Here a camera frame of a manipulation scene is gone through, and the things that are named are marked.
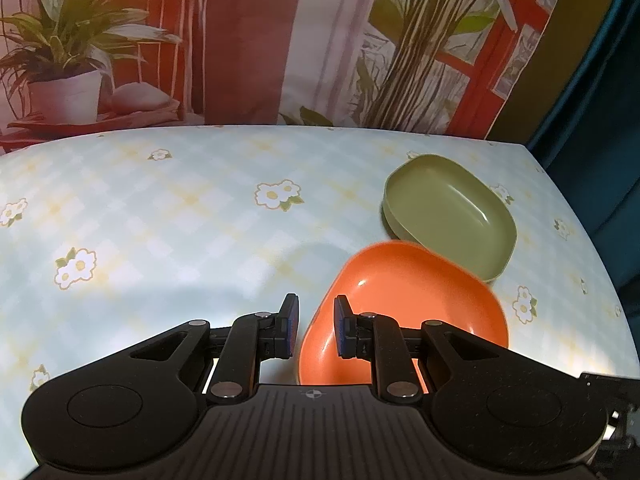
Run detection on floral checked tablecloth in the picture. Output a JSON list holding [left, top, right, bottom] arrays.
[[0, 124, 629, 476]]

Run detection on olive green plastic bowl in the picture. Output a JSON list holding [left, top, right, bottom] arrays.
[[382, 154, 518, 283]]

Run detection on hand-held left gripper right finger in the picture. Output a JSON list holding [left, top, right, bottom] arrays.
[[332, 294, 508, 406]]

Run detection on teal curtain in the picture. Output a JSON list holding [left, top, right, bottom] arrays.
[[527, 0, 640, 292]]

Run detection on printed wall tapestry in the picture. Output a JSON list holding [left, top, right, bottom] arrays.
[[0, 0, 576, 157]]

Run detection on orange plastic bowl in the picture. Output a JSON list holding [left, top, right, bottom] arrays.
[[297, 241, 510, 386]]

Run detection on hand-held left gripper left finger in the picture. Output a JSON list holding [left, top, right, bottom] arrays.
[[130, 292, 303, 406]]

